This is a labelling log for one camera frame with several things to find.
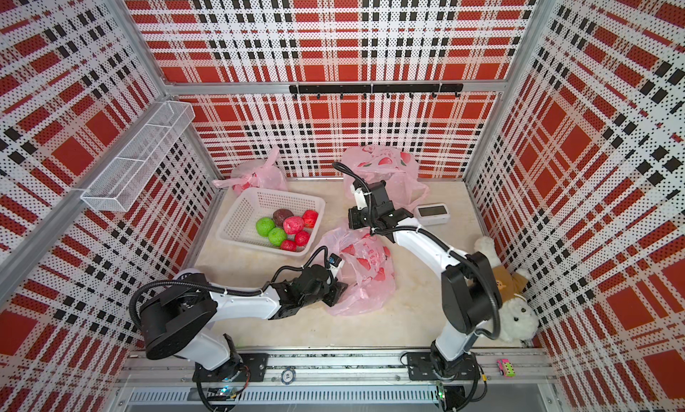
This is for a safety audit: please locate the white plastic basket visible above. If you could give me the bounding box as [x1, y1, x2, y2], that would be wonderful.
[216, 188, 326, 257]

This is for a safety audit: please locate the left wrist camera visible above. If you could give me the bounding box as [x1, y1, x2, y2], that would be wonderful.
[325, 253, 344, 278]

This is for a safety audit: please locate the pink toy car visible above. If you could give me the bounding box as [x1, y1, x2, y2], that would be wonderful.
[497, 358, 516, 378]

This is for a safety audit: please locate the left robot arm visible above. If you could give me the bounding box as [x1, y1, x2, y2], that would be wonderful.
[128, 255, 347, 383]

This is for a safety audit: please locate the black hook rail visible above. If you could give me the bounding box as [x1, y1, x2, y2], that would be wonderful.
[289, 83, 465, 98]

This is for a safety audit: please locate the dark red apple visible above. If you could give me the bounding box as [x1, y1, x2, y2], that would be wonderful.
[272, 208, 294, 226]

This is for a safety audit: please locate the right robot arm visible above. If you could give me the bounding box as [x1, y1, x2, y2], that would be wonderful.
[348, 178, 503, 380]

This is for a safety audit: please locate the white plush teddy bear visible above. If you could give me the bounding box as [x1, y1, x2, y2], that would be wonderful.
[475, 236, 540, 342]

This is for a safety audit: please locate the pink plastic bag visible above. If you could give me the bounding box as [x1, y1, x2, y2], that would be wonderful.
[342, 145, 429, 212]
[212, 146, 288, 196]
[319, 226, 396, 317]

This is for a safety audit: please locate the pink red apple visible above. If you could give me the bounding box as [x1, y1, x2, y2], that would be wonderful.
[283, 216, 305, 235]

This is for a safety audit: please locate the white digital clock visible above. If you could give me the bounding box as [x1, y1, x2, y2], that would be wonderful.
[415, 203, 451, 226]

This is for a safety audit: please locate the white wire wall shelf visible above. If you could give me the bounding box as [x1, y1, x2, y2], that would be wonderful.
[81, 101, 194, 212]

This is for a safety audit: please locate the green apple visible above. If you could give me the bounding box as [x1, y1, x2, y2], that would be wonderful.
[255, 217, 276, 237]
[268, 227, 288, 248]

